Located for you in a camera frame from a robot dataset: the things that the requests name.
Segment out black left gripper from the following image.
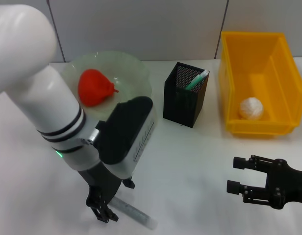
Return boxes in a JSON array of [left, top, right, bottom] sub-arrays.
[[78, 162, 136, 224]]

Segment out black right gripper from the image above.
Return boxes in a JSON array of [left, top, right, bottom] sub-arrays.
[[226, 154, 302, 211]]

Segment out grey marker pen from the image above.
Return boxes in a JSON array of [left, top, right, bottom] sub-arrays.
[[111, 197, 158, 231]]

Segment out white paper ball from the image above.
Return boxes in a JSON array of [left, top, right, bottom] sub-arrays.
[[239, 97, 264, 120]]

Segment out red-orange toy orange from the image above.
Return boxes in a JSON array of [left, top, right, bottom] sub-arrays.
[[77, 69, 120, 107]]

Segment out black mesh pen holder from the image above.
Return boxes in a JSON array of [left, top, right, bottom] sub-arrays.
[[163, 62, 210, 128]]

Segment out pale green glass fruit plate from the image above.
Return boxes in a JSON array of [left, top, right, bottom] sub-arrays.
[[60, 50, 153, 128]]

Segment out yellow plastic bin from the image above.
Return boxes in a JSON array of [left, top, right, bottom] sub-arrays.
[[219, 31, 302, 136]]

